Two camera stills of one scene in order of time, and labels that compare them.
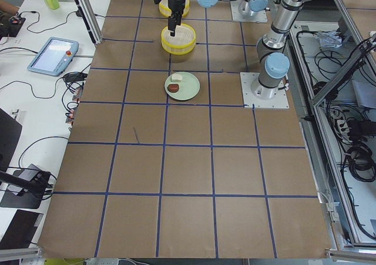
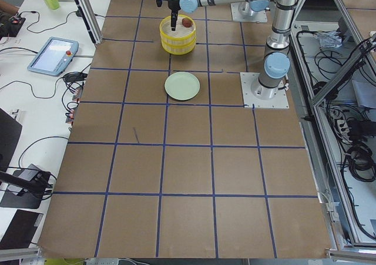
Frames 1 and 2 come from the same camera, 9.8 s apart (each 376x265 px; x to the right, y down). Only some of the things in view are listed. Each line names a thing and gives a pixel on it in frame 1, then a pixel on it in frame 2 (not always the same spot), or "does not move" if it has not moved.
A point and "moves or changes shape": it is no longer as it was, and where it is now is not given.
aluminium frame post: [86, 12] does not move
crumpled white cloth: [328, 39] does not move
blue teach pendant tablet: [54, 57] does not move
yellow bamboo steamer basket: [183, 42] does not move
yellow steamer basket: [164, 9] moves or changes shape
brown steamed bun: [173, 87] to [186, 22]
